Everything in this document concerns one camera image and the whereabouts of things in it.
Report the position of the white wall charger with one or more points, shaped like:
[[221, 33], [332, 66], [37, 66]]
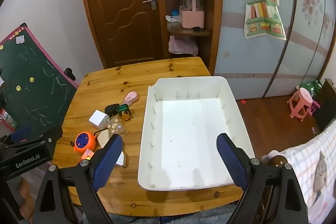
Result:
[[98, 119]]

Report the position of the white plastic tray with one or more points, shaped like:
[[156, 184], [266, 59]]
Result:
[[197, 134]]

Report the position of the pink oval gadget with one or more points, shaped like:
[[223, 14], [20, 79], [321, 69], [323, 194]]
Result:
[[130, 97]]

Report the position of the green bag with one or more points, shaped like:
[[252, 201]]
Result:
[[312, 87]]

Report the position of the blue flat object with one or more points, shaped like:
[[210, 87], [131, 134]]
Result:
[[21, 133]]

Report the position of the checked blanket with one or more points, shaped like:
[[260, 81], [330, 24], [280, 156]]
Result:
[[307, 161]]

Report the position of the green battery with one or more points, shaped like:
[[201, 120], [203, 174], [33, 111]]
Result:
[[123, 108]]

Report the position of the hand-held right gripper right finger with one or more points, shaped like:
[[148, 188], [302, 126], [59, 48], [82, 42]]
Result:
[[231, 158]]

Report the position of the dark wooden cabinet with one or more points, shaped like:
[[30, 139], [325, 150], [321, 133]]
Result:
[[325, 106]]

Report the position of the colourful puzzle cube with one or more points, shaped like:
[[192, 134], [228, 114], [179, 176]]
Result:
[[88, 154]]

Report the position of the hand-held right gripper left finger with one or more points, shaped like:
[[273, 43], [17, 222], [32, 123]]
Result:
[[107, 158]]

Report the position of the pink folded cloth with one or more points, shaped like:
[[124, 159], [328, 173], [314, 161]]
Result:
[[182, 45]]

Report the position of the pink plastic stool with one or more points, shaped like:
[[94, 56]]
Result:
[[302, 100]]

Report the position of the pale blue sliding wardrobe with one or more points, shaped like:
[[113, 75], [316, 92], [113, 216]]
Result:
[[262, 64]]

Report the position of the black wall charger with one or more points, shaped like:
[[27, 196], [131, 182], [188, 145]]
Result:
[[111, 109]]

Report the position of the green chalkboard with pink frame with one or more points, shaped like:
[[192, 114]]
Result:
[[31, 92]]

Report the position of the wooden shelf unit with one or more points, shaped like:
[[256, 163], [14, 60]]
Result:
[[215, 29]]

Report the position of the beige rectangular block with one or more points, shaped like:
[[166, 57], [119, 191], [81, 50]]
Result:
[[103, 138]]

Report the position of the white crumpled paper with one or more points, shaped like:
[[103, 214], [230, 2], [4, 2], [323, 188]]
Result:
[[172, 18]]

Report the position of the clear plastic cup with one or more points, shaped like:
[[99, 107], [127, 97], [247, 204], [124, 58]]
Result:
[[116, 127]]

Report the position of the small brown bottle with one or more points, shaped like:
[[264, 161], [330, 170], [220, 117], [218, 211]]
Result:
[[126, 116]]

